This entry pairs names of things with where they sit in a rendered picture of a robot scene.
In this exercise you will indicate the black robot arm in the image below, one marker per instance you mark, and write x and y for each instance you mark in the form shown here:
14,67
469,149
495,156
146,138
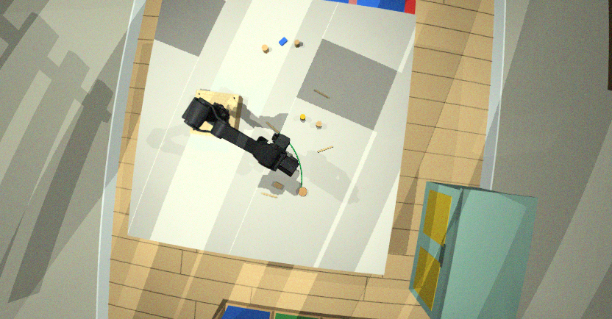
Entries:
272,156

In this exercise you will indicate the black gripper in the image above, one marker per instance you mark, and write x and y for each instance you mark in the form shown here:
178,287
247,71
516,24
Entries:
263,139

